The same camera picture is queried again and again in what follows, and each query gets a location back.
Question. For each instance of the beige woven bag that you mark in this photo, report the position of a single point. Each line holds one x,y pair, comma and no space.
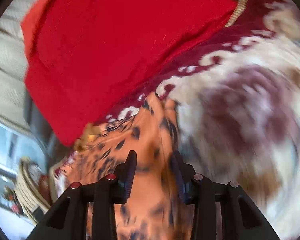
27,192

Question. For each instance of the glass window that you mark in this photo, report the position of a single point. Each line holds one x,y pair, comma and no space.
5,140

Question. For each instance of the floral plush blanket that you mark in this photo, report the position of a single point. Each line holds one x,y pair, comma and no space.
240,105

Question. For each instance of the brown leather sofa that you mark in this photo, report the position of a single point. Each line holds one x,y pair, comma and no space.
38,120

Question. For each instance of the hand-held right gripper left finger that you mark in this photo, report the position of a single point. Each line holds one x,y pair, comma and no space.
130,175

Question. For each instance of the red knit blanket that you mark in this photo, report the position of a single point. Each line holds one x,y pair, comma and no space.
115,42

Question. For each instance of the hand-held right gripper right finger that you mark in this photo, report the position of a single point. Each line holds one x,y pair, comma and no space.
180,180

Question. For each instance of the beige dotted curtain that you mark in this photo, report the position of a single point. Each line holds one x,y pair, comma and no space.
7,67

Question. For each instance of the red satin pillow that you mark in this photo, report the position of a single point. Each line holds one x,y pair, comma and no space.
30,30

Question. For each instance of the orange floral blouse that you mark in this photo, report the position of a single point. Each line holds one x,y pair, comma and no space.
150,142

